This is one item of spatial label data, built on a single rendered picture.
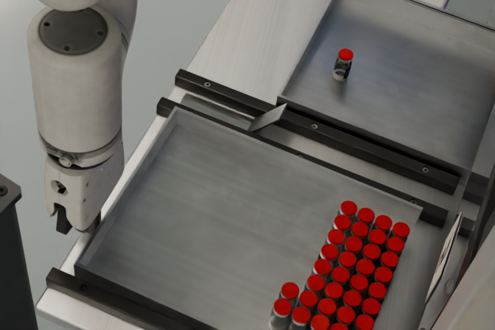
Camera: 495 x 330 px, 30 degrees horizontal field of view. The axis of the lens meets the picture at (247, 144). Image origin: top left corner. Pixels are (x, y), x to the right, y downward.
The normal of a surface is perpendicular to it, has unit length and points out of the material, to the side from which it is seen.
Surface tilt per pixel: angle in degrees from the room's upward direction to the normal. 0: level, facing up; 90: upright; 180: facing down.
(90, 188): 88
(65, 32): 0
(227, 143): 90
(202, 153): 0
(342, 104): 0
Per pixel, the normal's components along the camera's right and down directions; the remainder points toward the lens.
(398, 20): 0.10, -0.59
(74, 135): 0.00, 0.81
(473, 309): -0.39, 0.72
